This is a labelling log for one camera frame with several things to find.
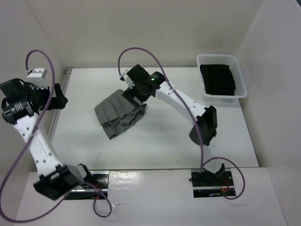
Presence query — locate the grey pleated skirt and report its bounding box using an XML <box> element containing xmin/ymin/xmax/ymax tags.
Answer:
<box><xmin>95</xmin><ymin>89</ymin><xmax>147</xmax><ymax>139</ymax></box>

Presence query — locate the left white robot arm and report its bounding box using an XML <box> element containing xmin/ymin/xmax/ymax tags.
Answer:
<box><xmin>0</xmin><ymin>78</ymin><xmax>94</xmax><ymax>200</ymax></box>

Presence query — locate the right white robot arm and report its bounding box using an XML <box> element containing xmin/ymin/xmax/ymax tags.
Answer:
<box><xmin>119</xmin><ymin>64</ymin><xmax>217</xmax><ymax>171</ymax></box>

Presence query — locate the black folded skirt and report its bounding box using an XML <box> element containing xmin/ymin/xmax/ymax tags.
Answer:
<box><xmin>200</xmin><ymin>65</ymin><xmax>236</xmax><ymax>96</ymax></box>

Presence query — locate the white plastic basket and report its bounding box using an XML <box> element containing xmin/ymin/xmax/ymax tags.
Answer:
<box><xmin>197</xmin><ymin>54</ymin><xmax>247</xmax><ymax>102</ymax></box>

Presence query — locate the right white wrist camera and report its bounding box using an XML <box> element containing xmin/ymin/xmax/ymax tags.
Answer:
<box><xmin>119</xmin><ymin>70</ymin><xmax>135</xmax><ymax>89</ymax></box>

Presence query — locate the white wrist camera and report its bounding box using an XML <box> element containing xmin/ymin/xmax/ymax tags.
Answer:
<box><xmin>26</xmin><ymin>68</ymin><xmax>48</xmax><ymax>88</ymax></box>
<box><xmin>119</xmin><ymin>70</ymin><xmax>135</xmax><ymax>89</ymax></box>

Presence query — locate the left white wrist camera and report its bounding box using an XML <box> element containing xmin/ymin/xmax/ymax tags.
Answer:
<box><xmin>26</xmin><ymin>68</ymin><xmax>48</xmax><ymax>88</ymax></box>

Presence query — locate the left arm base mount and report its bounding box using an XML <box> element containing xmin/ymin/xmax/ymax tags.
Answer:
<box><xmin>65</xmin><ymin>170</ymin><xmax>110</xmax><ymax>200</ymax></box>

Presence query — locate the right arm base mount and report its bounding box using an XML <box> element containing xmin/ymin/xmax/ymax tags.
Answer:
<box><xmin>189</xmin><ymin>170</ymin><xmax>237</xmax><ymax>198</ymax></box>

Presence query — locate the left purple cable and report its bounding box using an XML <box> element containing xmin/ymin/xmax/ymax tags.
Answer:
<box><xmin>0</xmin><ymin>49</ymin><xmax>112</xmax><ymax>223</ymax></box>

